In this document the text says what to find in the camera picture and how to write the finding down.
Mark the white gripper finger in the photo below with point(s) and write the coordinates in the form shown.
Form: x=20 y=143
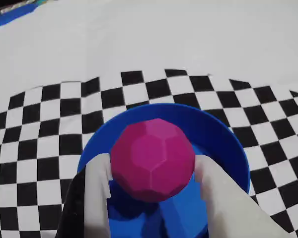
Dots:
x=228 y=210

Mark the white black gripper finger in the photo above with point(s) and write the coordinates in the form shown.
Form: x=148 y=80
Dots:
x=96 y=198

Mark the pink faceted ball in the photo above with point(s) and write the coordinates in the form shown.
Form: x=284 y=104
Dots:
x=154 y=161

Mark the blue round box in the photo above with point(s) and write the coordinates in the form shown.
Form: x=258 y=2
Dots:
x=213 y=129

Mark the black white checkered mat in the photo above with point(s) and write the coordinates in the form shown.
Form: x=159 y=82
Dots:
x=164 y=49

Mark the blue tape strip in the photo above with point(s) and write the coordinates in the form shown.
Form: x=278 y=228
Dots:
x=5 y=21

